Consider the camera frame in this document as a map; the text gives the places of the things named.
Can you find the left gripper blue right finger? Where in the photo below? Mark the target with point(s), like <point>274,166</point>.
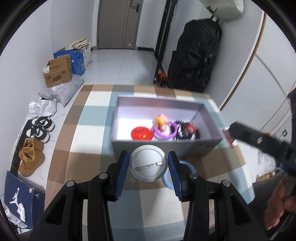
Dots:
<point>179,172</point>

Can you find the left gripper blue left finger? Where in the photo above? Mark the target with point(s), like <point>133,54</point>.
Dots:
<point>118,175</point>

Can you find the light blue ring toy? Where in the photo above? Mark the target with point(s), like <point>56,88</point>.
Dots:
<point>166,179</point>

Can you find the silver pin back badge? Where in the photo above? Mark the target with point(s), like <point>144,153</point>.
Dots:
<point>148,163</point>

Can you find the red China flag badge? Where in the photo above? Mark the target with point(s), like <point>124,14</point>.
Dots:
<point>142,133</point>

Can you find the purple ring toy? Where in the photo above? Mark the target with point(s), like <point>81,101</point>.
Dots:
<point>169,133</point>

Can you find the yellow pink doll charm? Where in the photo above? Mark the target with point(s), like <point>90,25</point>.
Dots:
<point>161,122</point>

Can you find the person's right hand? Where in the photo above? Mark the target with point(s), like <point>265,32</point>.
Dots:
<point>277,205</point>

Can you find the plaid checkered tablecloth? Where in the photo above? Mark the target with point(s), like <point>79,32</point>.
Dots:
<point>145,211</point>

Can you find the grey open cardboard box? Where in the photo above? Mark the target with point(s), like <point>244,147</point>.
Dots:
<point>187,126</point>

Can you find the brown suede boots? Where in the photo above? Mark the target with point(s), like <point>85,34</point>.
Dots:
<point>31,156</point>

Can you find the blue Jordan shoe box lid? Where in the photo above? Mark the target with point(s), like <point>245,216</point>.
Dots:
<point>25,202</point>

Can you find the black white sneakers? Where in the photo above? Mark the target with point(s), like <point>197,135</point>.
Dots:
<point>40,129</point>

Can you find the grey plastic mailer bag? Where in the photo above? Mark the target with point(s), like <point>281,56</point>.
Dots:
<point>62,93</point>

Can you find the silver foil bag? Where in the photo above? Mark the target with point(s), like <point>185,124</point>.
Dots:
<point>41,108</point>

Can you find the brown cardboard box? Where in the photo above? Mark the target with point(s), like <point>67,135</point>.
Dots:
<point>58,71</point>

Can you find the blue cardboard box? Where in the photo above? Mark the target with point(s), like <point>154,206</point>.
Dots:
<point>77,60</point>

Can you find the white tote bag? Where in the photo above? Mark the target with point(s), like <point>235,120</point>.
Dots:
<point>83,46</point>

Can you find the white Nike bag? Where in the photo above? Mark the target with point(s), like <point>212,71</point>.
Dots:
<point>224,9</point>

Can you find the grey door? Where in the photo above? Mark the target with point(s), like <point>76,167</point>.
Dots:
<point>118,22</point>

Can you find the black coat rack stand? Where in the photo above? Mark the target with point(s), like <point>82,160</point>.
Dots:
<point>163,34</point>

